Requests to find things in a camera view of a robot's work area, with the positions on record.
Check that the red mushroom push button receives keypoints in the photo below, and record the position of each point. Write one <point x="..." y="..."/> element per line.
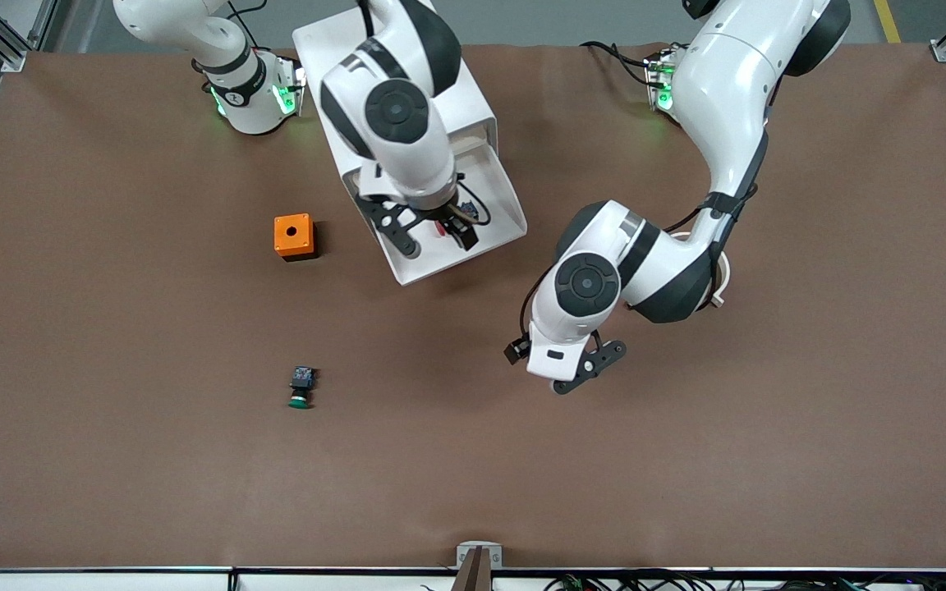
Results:
<point x="443" y="230"/>

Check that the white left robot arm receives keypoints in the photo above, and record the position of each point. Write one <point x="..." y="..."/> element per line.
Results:
<point x="719" y="107"/>

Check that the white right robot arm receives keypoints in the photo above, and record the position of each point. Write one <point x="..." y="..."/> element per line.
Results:
<point x="395" y="111"/>

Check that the green mushroom push button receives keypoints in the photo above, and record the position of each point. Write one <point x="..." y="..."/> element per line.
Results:
<point x="301" y="379"/>

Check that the orange box with hole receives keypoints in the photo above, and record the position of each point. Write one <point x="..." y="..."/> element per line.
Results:
<point x="282" y="242"/>

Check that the silver table edge bracket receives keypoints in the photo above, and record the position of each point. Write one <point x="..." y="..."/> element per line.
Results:
<point x="465" y="554"/>

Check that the brown vertical post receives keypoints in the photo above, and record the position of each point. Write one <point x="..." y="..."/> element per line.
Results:
<point x="473" y="579"/>

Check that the black table edge rail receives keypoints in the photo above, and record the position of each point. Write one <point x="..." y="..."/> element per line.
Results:
<point x="358" y="569"/>

